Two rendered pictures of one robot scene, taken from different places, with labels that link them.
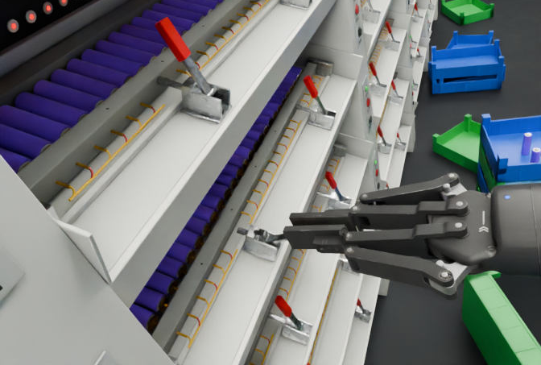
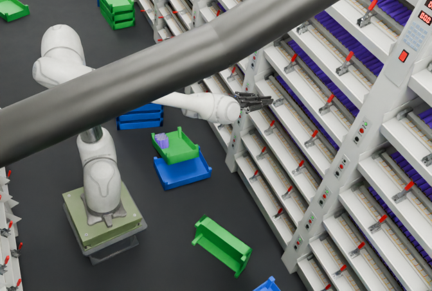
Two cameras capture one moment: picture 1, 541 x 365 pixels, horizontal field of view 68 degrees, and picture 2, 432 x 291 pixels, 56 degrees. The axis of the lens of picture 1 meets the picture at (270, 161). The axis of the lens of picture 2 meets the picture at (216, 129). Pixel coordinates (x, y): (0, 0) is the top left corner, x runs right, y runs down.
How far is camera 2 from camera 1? 179 cm
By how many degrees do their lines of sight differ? 79
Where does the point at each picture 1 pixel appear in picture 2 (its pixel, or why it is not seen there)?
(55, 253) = not seen: hidden behind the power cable
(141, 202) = (273, 55)
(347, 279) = (283, 191)
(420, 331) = (256, 250)
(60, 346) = not seen: hidden behind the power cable
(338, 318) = (273, 177)
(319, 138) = (302, 139)
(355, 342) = (270, 207)
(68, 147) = (285, 47)
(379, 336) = (269, 238)
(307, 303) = (272, 140)
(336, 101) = (317, 157)
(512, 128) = not seen: outside the picture
